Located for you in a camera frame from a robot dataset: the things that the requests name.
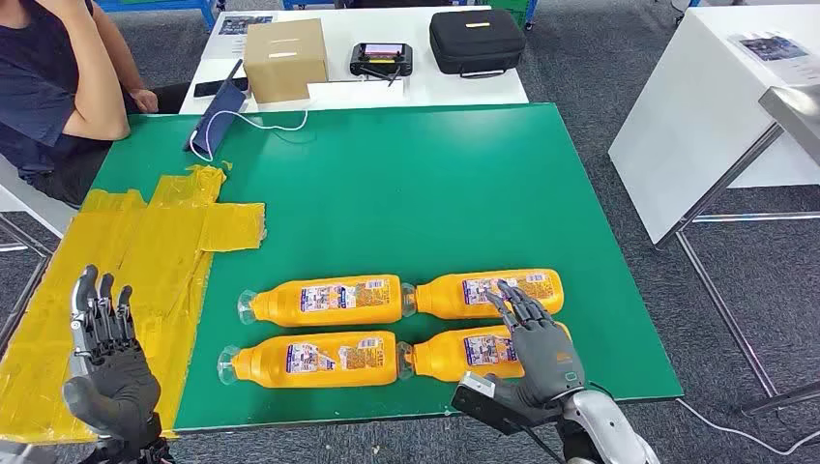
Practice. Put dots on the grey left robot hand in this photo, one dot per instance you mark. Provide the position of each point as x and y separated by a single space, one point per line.
115 384

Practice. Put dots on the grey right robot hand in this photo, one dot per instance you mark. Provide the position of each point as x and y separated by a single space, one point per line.
551 365

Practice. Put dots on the orange bottle with clear cap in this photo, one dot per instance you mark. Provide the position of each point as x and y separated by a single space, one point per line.
256 368
282 307
442 358
442 301

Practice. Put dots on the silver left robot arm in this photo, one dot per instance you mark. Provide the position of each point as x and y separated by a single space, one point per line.
138 453

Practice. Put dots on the yellow tape patch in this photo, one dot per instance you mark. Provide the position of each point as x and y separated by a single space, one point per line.
160 243

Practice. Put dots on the small white table with legs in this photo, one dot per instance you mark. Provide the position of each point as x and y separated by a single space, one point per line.
32 205

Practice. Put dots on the green table board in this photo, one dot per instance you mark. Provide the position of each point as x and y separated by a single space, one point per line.
416 192

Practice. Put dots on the metal table legs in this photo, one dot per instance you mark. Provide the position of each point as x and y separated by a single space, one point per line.
756 218

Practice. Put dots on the dark blue tablet sleeve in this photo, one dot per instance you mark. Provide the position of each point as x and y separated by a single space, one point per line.
218 118

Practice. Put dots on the large white table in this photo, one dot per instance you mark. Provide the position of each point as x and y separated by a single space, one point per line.
692 96

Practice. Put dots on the person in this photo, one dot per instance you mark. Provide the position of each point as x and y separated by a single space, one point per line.
38 83

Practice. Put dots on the black phone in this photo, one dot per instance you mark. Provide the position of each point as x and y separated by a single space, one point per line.
214 88

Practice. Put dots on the black zipped carrying case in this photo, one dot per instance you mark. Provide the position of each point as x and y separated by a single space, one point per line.
477 41

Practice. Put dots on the black remote controller with screen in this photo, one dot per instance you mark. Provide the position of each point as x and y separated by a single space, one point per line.
381 61

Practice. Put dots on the steel table top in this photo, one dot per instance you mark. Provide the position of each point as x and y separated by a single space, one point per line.
794 115

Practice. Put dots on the green plastic crate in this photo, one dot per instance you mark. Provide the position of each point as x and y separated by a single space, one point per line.
512 8

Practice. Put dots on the brown cardboard box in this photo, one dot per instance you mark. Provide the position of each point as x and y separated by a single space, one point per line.
285 61

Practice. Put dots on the printed paper sheet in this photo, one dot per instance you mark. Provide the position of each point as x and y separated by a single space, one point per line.
772 50
240 29

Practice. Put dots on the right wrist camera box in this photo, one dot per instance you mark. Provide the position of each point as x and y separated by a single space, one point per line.
480 403

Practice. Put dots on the blue metal frame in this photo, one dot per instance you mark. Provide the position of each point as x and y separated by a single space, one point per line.
160 5

